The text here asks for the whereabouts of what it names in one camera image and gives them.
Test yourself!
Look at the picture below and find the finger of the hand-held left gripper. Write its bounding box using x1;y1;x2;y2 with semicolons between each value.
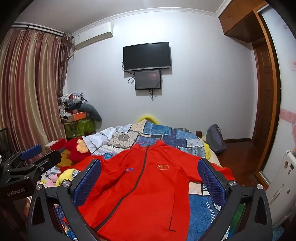
4;144;43;171
8;150;62;179

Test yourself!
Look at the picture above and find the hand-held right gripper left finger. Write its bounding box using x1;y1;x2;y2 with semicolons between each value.
26;159;102;241

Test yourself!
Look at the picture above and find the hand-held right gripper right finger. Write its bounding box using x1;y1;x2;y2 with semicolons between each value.
198;158;273;241

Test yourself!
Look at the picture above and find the red zip jacket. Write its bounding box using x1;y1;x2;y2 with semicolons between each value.
61;140;236;241

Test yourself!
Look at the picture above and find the pile of clothes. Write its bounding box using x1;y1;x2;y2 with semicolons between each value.
59;91;89;121

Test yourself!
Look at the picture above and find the red and white box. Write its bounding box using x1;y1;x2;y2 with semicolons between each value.
45;138;68;154

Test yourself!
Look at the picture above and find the yellow plush toy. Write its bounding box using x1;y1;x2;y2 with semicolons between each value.
55;168;77;187

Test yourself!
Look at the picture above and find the red plush toy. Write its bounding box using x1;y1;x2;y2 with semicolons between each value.
64;137;92;163

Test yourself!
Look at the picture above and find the yellow bed sheet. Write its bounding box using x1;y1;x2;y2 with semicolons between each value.
200;135;213;161

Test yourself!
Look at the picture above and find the grey backpack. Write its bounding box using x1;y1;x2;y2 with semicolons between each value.
205;124;227;154

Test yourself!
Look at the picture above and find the white shirt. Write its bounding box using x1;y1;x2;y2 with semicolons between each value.
82;126;133;154

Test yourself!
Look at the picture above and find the orange box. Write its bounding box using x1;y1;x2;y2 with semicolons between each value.
67;112;88;122

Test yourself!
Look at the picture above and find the striped brown curtain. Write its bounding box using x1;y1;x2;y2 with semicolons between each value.
0;22;73;154

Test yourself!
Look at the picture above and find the blue patchwork blanket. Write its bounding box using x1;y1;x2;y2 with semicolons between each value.
37;119;233;241

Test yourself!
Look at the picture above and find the white appliance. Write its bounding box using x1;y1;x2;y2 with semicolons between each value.
265;149;296;226

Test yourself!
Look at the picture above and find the yellow pillow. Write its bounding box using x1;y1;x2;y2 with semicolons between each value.
136;113;160;125

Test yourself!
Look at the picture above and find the wooden door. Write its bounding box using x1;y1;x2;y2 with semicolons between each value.
252;38;282;176

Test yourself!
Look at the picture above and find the white air conditioner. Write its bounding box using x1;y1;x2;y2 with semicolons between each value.
71;22;114;51

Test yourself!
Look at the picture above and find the frosted sliding wardrobe door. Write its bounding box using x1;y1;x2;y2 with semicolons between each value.
260;5;296;186

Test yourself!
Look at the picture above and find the wooden overhead cabinet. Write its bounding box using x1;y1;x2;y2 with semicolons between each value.
218;0;263;44

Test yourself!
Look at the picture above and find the small black wall monitor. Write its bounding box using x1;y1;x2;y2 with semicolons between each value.
134;69;162;90

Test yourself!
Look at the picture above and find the black wall television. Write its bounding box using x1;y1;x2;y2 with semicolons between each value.
123;42;172;72

